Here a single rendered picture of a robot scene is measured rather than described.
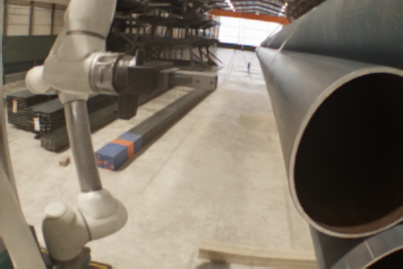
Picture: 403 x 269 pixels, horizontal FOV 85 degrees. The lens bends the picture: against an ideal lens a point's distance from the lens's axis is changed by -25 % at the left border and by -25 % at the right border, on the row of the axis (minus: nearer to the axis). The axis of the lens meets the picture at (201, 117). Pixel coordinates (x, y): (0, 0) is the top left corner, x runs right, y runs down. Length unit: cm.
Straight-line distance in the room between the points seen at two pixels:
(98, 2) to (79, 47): 11
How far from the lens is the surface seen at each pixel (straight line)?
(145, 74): 49
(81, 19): 62
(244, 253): 181
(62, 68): 61
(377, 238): 29
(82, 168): 115
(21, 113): 420
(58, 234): 109
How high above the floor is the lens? 131
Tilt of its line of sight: 15 degrees down
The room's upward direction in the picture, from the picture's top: 5 degrees clockwise
